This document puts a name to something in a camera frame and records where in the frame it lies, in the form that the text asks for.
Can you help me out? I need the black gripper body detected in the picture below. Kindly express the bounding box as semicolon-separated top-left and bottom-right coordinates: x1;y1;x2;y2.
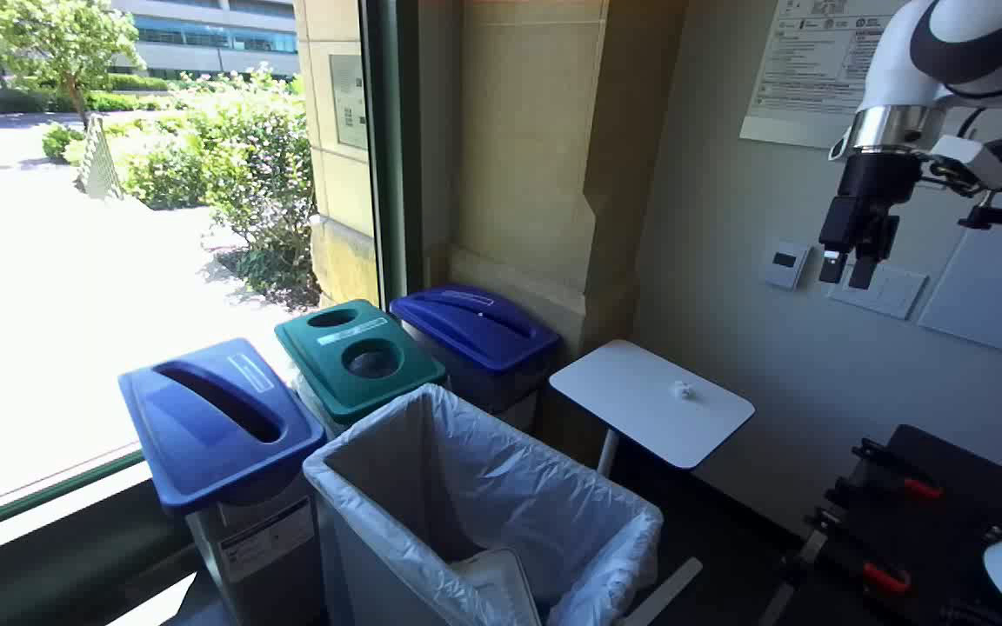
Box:
817;154;921;263

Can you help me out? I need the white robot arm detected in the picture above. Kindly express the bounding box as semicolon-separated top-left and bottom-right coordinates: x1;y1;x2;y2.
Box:
817;0;1002;290

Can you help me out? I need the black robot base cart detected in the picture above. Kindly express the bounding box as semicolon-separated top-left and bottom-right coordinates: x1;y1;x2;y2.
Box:
756;426;1002;626

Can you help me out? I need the dark blue lid bin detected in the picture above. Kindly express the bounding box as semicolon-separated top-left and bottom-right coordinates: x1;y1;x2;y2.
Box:
391;287;565;427

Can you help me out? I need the grey bin with plastic liner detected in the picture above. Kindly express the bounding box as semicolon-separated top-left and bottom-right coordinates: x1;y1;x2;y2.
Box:
303;383;665;626

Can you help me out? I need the green round hole bin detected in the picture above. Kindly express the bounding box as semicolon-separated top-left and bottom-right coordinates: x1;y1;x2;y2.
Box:
275;298;446;431

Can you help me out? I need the blue slot lid bin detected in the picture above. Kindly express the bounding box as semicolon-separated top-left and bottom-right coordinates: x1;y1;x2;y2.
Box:
120;336;327;626

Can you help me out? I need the white side table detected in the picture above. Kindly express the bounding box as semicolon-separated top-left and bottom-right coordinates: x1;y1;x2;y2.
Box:
551;341;756;476

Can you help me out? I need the white wall switch plate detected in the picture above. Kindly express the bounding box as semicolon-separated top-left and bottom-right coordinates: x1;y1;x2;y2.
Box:
827;263;925;321

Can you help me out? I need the white wall thermostat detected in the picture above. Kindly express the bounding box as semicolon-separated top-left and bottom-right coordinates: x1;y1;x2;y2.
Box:
763;245;812;294

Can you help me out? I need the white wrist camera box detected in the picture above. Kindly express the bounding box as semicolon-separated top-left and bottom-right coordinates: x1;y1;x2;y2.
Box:
929;135;1002;196

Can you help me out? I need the grey wall panel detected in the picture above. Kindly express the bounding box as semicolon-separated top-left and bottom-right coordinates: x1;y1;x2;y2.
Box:
916;218;1002;374

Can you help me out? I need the white paper wall poster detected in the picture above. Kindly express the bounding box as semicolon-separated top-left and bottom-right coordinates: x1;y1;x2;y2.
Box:
742;0;904;151

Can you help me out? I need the upper orange handled clamp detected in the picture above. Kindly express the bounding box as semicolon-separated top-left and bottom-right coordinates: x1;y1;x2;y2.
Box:
853;438;945;500

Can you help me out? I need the orange handled clamp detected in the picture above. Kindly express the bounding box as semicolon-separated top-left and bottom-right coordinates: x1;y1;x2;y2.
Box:
812;509;912;597
853;438;945;500

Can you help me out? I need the lower orange handled clamp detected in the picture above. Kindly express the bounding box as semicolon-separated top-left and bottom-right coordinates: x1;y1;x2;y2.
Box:
812;509;912;597

